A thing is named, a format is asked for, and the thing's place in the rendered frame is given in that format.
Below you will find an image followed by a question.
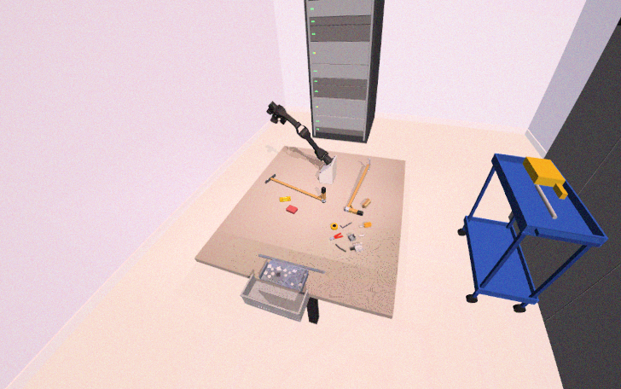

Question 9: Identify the orange long pole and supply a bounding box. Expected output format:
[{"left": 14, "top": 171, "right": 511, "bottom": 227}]
[{"left": 265, "top": 174, "right": 326, "bottom": 203}]

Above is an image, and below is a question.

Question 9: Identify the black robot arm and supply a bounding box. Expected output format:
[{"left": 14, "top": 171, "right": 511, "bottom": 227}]
[{"left": 268, "top": 101, "right": 333, "bottom": 165}]

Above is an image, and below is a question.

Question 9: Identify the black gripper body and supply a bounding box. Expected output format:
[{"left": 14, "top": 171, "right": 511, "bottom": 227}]
[{"left": 266, "top": 108, "right": 287, "bottom": 125}]

